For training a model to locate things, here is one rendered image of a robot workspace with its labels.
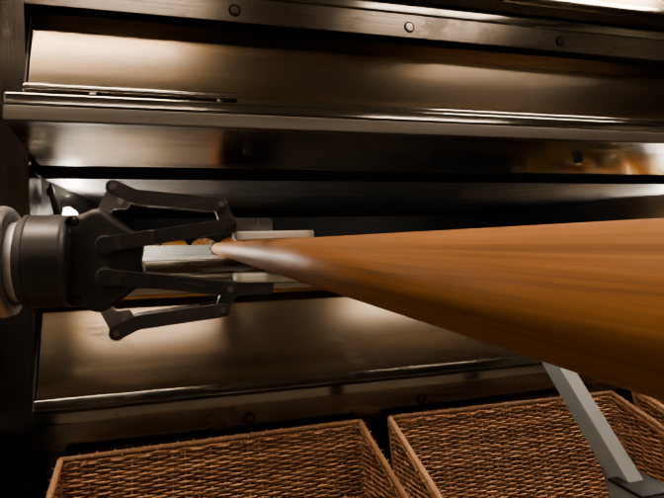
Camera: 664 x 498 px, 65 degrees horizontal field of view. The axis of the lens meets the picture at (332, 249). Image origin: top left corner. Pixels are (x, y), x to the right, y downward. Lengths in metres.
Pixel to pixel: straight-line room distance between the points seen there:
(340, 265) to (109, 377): 0.84
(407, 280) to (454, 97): 1.04
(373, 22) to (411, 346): 0.67
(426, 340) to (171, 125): 0.65
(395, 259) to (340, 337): 0.90
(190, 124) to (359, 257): 0.70
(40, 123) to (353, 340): 0.67
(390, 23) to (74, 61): 0.61
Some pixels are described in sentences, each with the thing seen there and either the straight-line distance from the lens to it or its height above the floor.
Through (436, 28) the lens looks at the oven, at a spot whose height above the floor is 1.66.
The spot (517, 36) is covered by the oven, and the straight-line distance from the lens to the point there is 1.31.
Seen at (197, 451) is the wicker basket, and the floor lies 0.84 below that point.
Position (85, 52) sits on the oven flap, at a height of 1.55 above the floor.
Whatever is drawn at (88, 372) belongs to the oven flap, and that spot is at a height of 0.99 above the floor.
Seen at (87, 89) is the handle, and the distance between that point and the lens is 0.95.
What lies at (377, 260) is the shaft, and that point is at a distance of 0.18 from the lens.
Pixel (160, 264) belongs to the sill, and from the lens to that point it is 1.01.
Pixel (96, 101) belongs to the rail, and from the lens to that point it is 0.90.
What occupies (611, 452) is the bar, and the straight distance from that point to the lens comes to 0.67.
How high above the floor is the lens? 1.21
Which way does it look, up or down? 1 degrees down
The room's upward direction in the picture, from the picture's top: 1 degrees counter-clockwise
